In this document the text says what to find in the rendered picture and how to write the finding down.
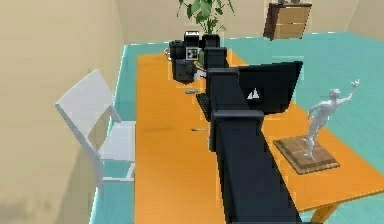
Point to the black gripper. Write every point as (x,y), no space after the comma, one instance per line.
(182,70)

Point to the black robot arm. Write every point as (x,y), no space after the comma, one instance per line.
(246,173)

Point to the grey pen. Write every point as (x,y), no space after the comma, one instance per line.
(191,91)

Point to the green house plant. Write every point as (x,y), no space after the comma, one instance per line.
(204,13)

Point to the orange wooden table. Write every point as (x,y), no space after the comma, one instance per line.
(166,156)

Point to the black laptop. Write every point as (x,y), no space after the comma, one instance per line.
(276,85)

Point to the white chair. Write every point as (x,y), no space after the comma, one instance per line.
(87,95)

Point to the brown chest of drawers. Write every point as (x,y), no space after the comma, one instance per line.
(289,20)

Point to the white statue on brown base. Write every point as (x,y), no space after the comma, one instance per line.
(320,116)

